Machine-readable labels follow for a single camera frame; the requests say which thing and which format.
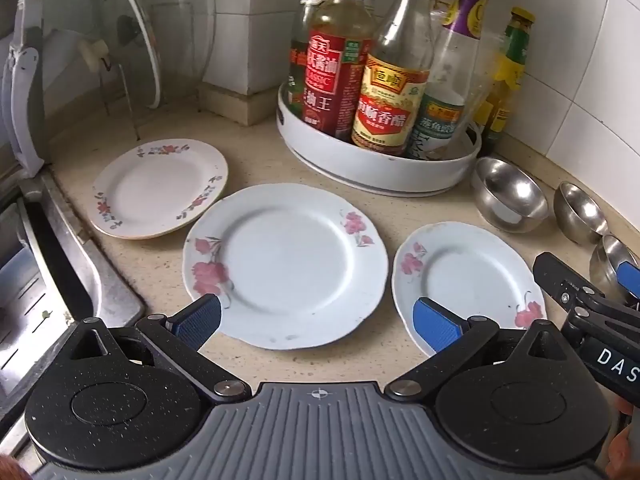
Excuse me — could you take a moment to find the glass pot lid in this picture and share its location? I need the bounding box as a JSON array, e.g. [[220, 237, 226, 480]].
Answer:
[[79, 0, 162, 109]]

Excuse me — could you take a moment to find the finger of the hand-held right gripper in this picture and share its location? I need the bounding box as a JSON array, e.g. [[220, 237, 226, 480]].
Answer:
[[615, 258, 640, 311], [532, 252, 607, 314]]

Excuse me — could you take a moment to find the green and yellow oil bottle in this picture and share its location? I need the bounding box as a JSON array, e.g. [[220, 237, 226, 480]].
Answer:
[[472, 7, 536, 144]]

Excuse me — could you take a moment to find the small white pink-flower plate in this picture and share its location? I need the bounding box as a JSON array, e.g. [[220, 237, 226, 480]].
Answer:
[[391, 221, 547, 357]]

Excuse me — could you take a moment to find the large white pink-flower plate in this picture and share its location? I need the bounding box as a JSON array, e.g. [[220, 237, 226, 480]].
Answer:
[[182, 183, 389, 351]]

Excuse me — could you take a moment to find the large steel bowl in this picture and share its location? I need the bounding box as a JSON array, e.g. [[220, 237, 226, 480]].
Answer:
[[472, 156, 551, 234]]

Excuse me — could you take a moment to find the small steel bowl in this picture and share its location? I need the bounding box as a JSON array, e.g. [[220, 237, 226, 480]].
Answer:
[[589, 234, 640, 302]]

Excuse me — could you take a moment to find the red-label soy sauce bottle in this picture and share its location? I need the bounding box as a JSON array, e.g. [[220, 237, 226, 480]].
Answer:
[[302, 0, 377, 144]]

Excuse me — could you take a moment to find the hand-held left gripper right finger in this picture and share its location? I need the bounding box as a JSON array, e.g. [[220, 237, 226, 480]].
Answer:
[[386, 297, 574, 404]]

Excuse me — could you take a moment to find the dark green glass bottle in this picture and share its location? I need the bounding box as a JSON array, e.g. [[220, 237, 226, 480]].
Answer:
[[288, 0, 332, 122]]

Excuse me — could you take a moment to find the wire lid stand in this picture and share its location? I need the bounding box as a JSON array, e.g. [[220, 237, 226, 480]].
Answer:
[[97, 57, 142, 141]]

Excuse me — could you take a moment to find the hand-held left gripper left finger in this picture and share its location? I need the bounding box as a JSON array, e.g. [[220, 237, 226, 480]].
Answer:
[[59, 294, 252, 404]]

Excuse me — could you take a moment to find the person's right hand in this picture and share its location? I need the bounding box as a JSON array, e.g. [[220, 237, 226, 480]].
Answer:
[[607, 400, 640, 480]]

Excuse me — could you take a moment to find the white two-tier turntable rack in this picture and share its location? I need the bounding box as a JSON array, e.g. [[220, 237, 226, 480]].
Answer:
[[276, 0, 518, 199]]

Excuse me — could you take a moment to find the white kitchen appliance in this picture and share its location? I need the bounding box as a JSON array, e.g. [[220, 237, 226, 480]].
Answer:
[[0, 0, 49, 179]]

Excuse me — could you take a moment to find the cream plate with small flowers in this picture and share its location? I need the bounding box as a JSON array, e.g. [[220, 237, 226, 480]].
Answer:
[[91, 138, 229, 241]]

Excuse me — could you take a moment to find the clear bottle with purple neck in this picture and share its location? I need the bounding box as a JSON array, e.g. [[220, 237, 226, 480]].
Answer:
[[405, 0, 494, 161]]

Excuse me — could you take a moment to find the medium steel bowl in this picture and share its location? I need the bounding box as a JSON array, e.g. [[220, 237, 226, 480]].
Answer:
[[553, 181, 611, 246]]

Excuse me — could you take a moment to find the stainless steel sink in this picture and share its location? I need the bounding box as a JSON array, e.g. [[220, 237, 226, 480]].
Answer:
[[0, 169, 147, 413]]

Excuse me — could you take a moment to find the yellow-cap vinegar bottle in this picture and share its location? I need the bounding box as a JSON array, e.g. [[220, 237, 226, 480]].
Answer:
[[351, 0, 435, 157]]

